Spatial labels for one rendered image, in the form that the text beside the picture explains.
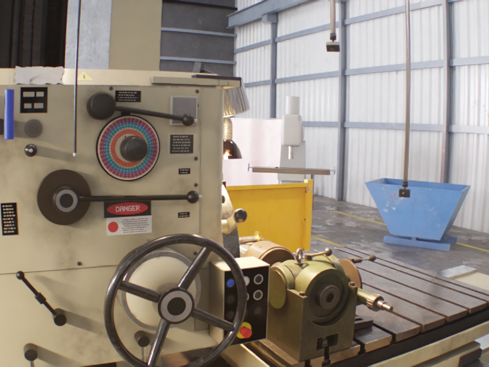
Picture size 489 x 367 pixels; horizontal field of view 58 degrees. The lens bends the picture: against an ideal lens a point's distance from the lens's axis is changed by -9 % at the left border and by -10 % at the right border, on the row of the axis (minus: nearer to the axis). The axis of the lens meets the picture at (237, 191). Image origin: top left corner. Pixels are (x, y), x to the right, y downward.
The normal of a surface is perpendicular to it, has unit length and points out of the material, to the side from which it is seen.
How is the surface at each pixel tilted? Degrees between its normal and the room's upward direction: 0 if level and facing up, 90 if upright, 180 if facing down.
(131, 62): 90
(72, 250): 90
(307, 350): 90
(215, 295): 90
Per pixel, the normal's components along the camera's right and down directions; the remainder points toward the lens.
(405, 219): -0.57, 0.10
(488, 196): -0.89, 0.04
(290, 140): -0.16, 0.13
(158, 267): 0.33, -0.37
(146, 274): 0.12, -0.26
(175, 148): 0.45, 0.13
